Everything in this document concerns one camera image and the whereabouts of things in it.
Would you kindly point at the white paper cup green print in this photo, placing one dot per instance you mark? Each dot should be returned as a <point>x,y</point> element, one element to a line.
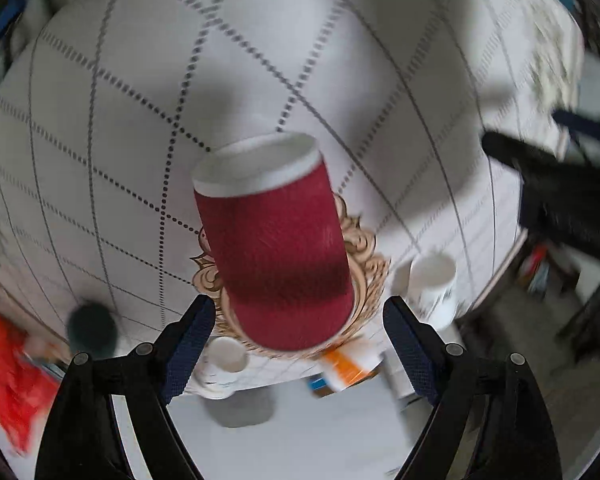
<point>221,364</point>

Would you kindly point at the dark teal glasses case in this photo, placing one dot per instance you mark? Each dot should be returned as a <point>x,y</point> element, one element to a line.
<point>91,328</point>

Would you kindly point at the red plastic bag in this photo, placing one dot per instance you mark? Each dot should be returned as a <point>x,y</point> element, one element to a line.
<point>26,392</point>

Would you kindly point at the white paper cup bamboo print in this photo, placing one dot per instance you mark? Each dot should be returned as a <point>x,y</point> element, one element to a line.
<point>431,290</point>

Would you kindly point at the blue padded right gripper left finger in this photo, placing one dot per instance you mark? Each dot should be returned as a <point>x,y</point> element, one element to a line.
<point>181,345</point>

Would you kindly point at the red corrugated paper cup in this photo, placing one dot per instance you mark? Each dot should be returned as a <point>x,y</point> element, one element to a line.
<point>273,230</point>

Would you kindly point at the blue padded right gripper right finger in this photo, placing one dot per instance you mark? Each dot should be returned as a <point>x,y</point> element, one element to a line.
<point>410,339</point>

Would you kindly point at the orange and white paper cup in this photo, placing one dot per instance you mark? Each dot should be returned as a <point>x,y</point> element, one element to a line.
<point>350,363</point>

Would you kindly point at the floral diamond pattern tablecloth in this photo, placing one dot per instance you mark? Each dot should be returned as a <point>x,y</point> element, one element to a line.
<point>105,113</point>

